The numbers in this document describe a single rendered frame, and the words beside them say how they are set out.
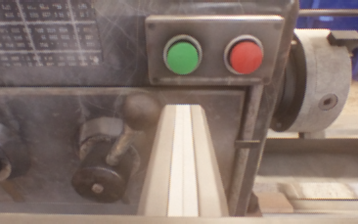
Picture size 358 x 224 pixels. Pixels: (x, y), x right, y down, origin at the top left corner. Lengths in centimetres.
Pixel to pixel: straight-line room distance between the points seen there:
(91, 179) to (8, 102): 14
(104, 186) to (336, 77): 44
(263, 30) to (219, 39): 4
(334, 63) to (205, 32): 35
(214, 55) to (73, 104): 17
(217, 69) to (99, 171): 16
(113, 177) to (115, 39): 14
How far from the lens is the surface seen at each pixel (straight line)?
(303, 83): 47
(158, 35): 20
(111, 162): 23
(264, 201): 57
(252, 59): 19
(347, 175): 97
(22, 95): 30
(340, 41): 52
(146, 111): 16
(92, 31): 24
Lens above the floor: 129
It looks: 31 degrees down
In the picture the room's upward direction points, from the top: straight up
